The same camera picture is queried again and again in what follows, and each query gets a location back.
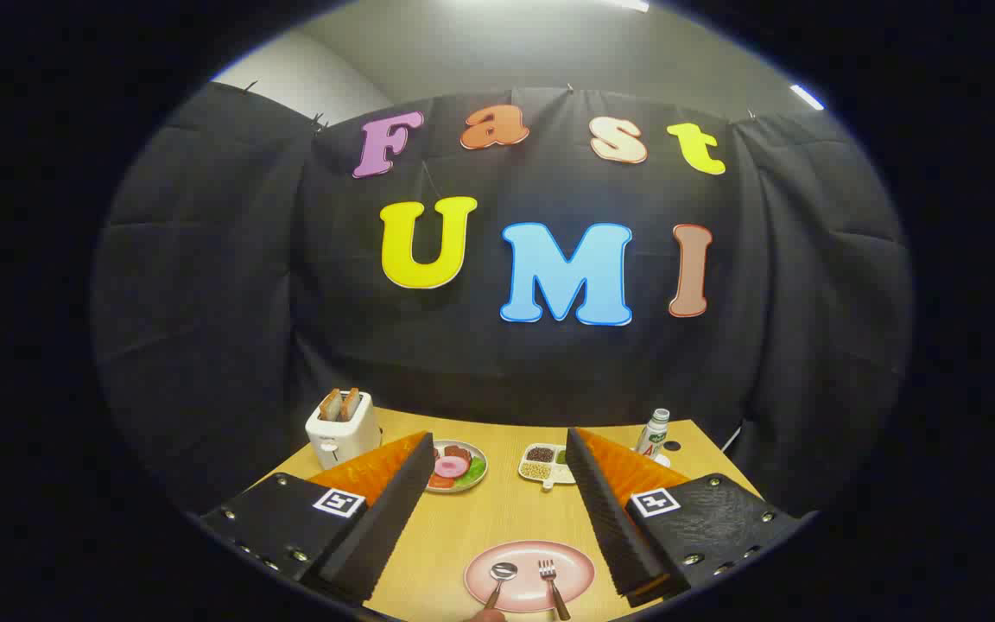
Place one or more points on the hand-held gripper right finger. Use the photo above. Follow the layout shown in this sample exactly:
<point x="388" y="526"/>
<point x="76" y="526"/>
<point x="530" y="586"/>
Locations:
<point x="610" y="518"/>

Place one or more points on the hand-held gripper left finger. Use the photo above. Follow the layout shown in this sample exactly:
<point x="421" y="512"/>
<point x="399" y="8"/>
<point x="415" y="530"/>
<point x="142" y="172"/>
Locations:
<point x="394" y="518"/>

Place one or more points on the red tomato slice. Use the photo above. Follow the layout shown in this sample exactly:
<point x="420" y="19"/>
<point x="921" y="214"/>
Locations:
<point x="439" y="480"/>

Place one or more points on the white divided dish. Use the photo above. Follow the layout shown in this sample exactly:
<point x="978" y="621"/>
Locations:
<point x="551" y="476"/>

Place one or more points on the white round food plate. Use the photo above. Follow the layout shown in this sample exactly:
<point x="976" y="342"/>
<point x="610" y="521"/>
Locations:
<point x="463" y="487"/>

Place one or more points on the pink ham slice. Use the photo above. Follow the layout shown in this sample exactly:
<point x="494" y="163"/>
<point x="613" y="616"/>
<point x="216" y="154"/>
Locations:
<point x="450" y="467"/>

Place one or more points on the heap of yellow beans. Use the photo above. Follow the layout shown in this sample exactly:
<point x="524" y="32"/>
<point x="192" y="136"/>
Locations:
<point x="535" y="471"/>

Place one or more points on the pink plate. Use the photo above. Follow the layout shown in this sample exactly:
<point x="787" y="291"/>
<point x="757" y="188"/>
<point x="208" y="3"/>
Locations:
<point x="528" y="557"/>

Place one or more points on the white drink bottle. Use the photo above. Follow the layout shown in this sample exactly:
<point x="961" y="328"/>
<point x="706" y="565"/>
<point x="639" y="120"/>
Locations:
<point x="653" y="436"/>

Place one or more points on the green lettuce leaf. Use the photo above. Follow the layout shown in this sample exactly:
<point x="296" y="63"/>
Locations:
<point x="475" y="470"/>

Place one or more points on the white toaster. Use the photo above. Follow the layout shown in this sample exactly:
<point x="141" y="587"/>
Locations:
<point x="346" y="436"/>

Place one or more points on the heap of dark beans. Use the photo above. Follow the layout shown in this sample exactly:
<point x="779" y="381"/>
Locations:
<point x="539" y="453"/>

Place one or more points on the brown toast slice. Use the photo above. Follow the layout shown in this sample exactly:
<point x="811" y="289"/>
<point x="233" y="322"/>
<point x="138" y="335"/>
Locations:
<point x="350" y="403"/>
<point x="331" y="404"/>

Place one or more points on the ceiling light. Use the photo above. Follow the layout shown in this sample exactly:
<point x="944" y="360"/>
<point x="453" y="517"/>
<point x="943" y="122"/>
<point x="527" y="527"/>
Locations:
<point x="807" y="97"/>

